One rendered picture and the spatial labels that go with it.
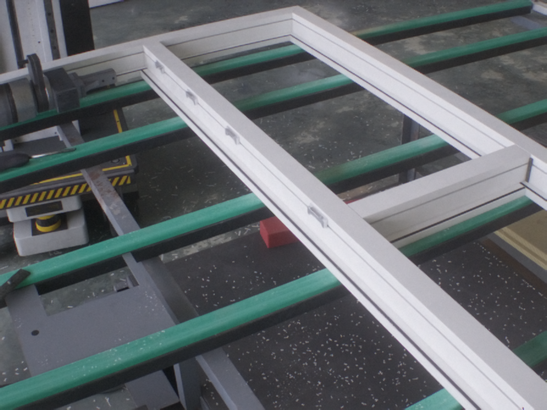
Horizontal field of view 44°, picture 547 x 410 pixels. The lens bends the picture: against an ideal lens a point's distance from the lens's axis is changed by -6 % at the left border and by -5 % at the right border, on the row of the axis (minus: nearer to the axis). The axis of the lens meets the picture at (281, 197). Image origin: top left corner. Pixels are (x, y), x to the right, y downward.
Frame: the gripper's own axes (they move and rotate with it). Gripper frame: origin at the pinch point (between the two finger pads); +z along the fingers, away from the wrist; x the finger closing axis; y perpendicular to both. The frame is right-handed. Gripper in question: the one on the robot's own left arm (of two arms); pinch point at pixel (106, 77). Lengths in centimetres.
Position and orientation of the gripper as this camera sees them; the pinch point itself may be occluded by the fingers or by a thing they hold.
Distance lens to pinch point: 159.3
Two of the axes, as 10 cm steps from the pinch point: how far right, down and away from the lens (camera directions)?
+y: 0.1, 8.3, 5.6
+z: 8.7, -2.9, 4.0
